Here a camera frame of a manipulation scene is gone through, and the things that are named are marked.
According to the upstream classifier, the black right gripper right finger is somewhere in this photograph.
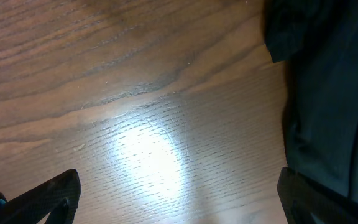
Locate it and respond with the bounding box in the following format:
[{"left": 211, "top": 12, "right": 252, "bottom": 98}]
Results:
[{"left": 277, "top": 167, "right": 358, "bottom": 224}]

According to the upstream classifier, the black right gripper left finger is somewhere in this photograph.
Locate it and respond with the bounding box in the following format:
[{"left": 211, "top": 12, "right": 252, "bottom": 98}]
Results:
[{"left": 0, "top": 169, "right": 81, "bottom": 224}]

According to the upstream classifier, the black garment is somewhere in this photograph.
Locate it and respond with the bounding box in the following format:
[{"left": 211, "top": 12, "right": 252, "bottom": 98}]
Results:
[{"left": 265, "top": 0, "right": 358, "bottom": 203}]

